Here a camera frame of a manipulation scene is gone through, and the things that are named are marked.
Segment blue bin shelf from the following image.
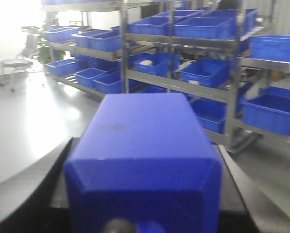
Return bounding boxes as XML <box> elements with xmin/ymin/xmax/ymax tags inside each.
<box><xmin>180</xmin><ymin>57</ymin><xmax>231</xmax><ymax>88</ymax></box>
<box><xmin>173</xmin><ymin>17</ymin><xmax>235</xmax><ymax>40</ymax></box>

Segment stainless steel shelf rack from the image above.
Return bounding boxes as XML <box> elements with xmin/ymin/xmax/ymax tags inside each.
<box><xmin>40</xmin><ymin>0</ymin><xmax>290</xmax><ymax>155</ymax></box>

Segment blue bottle part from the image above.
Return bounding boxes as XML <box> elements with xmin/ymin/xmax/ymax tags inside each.
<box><xmin>64</xmin><ymin>93</ymin><xmax>222</xmax><ymax>233</ymax></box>

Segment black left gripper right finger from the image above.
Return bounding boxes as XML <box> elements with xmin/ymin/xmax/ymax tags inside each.
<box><xmin>216</xmin><ymin>145</ymin><xmax>269</xmax><ymax>233</ymax></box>

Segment blue bin middle shelf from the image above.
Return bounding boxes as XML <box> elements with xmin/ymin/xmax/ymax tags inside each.
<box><xmin>180</xmin><ymin>57</ymin><xmax>231</xmax><ymax>88</ymax></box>

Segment round metal stool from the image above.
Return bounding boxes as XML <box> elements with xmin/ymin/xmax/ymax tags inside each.
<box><xmin>0</xmin><ymin>34</ymin><xmax>38</xmax><ymax>92</ymax></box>

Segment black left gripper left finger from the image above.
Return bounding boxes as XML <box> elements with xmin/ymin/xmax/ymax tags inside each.
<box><xmin>0</xmin><ymin>137</ymin><xmax>73</xmax><ymax>233</ymax></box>

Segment blue bin top shelf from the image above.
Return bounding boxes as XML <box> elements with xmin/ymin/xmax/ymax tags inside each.
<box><xmin>173</xmin><ymin>17</ymin><xmax>235</xmax><ymax>40</ymax></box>

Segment blue bin lower right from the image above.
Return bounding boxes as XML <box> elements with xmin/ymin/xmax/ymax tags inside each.
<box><xmin>242</xmin><ymin>94</ymin><xmax>290</xmax><ymax>136</ymax></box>

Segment green potted plant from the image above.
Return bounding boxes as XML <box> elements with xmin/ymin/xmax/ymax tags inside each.
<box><xmin>21</xmin><ymin>12</ymin><xmax>59</xmax><ymax>65</ymax></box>

